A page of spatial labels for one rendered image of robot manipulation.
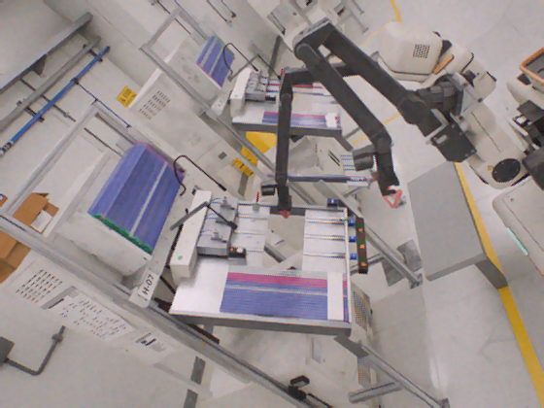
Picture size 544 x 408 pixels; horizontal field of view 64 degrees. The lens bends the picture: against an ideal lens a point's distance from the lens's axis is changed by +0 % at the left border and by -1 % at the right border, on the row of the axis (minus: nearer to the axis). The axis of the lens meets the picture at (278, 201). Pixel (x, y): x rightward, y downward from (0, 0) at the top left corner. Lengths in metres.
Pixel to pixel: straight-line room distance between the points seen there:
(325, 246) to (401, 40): 0.98
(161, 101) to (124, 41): 2.17
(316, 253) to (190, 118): 1.35
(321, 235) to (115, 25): 3.53
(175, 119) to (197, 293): 1.42
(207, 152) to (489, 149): 1.88
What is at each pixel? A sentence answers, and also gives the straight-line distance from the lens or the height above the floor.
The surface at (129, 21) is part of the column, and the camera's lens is 4.90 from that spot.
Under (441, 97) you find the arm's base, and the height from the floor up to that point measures 1.21.
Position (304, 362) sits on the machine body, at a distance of 1.98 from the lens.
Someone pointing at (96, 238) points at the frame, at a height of 1.59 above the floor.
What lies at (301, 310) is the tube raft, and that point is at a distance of 1.76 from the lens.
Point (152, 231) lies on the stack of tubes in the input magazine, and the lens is 1.83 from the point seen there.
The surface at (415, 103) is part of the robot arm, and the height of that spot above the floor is 1.26.
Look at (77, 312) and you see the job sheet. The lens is 1.95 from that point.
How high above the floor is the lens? 1.91
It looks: 26 degrees down
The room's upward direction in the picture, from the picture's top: 49 degrees counter-clockwise
